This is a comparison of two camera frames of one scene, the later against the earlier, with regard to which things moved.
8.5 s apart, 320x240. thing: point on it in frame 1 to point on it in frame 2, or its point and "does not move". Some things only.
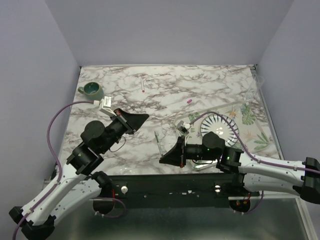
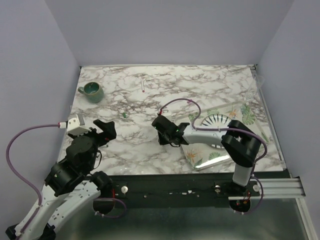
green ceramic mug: (93, 90) does not move
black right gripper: (173, 157) to (162, 141)
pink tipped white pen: (143, 91) does not move
